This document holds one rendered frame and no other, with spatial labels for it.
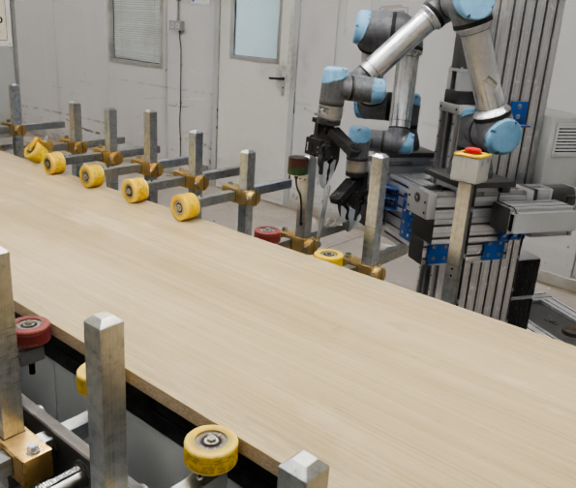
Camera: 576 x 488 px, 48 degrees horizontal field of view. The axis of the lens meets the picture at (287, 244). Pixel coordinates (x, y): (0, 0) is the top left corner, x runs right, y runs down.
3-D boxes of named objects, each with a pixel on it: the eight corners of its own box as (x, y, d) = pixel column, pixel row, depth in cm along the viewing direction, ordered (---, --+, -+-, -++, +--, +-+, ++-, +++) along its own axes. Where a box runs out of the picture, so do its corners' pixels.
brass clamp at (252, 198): (232, 196, 221) (233, 182, 219) (261, 204, 213) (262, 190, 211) (220, 198, 216) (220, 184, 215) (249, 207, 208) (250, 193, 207)
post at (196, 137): (194, 258, 239) (197, 129, 224) (200, 259, 237) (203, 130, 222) (187, 259, 237) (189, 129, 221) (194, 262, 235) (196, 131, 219)
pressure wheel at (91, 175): (96, 159, 229) (107, 173, 226) (90, 175, 234) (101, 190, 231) (81, 161, 225) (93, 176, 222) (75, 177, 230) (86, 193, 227)
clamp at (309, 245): (285, 242, 209) (286, 228, 207) (318, 253, 201) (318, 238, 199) (273, 246, 205) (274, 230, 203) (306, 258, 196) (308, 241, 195)
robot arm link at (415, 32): (446, -28, 203) (329, 77, 207) (461, -30, 193) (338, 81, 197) (466, 2, 207) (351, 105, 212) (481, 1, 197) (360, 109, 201)
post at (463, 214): (439, 336, 178) (464, 177, 163) (456, 342, 175) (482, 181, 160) (432, 341, 174) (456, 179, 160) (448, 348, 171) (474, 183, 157)
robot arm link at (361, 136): (373, 126, 219) (371, 130, 211) (369, 158, 223) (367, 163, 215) (349, 124, 221) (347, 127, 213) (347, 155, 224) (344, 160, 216)
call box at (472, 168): (461, 178, 165) (466, 148, 163) (487, 184, 161) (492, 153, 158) (448, 182, 160) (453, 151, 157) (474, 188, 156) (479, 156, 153)
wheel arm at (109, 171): (194, 162, 266) (194, 153, 265) (199, 163, 264) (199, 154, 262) (88, 177, 229) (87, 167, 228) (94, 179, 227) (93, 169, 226)
